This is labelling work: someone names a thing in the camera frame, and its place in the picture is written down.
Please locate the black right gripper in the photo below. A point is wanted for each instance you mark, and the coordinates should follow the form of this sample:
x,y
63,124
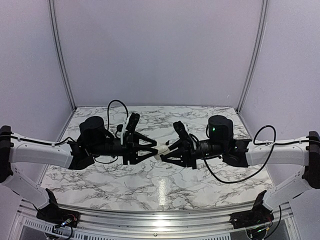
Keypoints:
x,y
188,155

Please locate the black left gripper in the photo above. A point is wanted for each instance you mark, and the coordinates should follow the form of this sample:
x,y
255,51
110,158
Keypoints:
x,y
131,146

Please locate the white earbud charging case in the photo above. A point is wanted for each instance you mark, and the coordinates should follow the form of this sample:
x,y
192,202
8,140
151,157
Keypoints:
x,y
161,150

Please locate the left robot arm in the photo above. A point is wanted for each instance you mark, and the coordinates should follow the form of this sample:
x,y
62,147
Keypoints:
x,y
94,141

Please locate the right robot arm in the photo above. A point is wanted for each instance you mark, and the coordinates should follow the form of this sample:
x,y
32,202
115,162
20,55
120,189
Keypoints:
x,y
242,153

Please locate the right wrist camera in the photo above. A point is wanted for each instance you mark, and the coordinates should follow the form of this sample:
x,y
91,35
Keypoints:
x,y
181,131

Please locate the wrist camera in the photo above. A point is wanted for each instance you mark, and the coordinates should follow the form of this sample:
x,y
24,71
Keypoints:
x,y
129,126
181,131

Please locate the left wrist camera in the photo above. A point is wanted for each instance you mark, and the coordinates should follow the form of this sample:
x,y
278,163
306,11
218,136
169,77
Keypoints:
x,y
129,126

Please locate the aluminium front rail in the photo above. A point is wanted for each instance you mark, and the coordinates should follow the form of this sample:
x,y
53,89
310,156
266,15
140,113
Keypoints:
x,y
191,224

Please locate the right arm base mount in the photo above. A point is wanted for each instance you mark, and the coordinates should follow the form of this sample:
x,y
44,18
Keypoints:
x,y
252,217

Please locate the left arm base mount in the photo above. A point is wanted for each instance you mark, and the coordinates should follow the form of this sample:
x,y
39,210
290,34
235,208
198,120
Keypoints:
x,y
54,214

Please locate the left corner aluminium post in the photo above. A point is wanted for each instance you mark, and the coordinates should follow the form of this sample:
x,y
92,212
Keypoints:
x,y
60,55

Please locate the corner aluminium post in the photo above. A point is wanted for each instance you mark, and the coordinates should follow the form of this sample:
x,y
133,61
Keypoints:
x,y
261,27
60,55

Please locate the right corner aluminium post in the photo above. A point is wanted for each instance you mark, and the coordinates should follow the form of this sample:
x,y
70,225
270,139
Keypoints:
x,y
261,27

